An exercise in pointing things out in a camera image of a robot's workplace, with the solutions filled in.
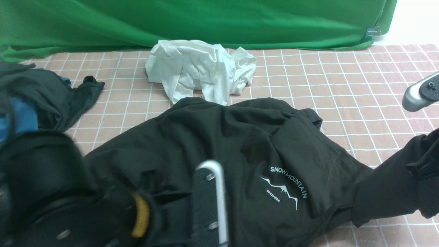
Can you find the dark teal shirt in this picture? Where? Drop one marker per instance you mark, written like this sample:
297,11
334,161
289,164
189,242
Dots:
58,106

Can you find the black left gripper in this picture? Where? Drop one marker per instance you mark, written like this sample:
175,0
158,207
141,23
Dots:
152,217

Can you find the metal binder clip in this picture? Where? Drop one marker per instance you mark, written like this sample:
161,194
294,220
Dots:
370,33

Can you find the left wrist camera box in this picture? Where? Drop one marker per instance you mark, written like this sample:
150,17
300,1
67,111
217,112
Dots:
209,212

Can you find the blue t-shirt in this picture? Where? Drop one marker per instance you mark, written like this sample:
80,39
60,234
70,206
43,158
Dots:
26,118

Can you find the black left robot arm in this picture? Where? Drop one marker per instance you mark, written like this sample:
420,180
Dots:
55,197

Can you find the dark gray long-sleeve top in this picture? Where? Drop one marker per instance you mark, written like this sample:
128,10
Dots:
286,183

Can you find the green backdrop cloth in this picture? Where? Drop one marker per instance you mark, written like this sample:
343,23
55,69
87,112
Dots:
40,28

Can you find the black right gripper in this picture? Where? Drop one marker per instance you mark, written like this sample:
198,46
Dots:
427,165

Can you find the white shirt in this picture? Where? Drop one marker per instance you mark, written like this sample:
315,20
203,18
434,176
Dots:
184,66

